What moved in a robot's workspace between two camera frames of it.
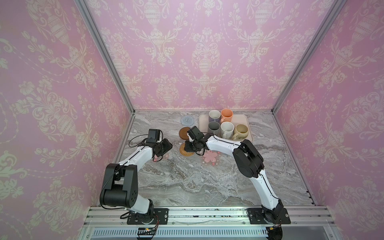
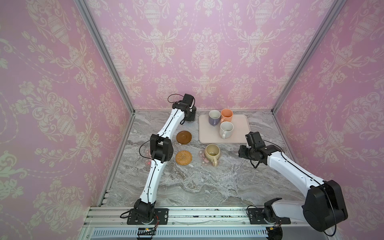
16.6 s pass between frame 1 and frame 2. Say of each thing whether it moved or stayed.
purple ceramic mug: stayed
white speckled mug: stayed
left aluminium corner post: stayed
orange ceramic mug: stayed
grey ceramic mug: moved
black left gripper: moved
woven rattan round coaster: moved
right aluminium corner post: stayed
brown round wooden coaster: moved
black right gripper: moved
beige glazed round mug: moved
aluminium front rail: stayed
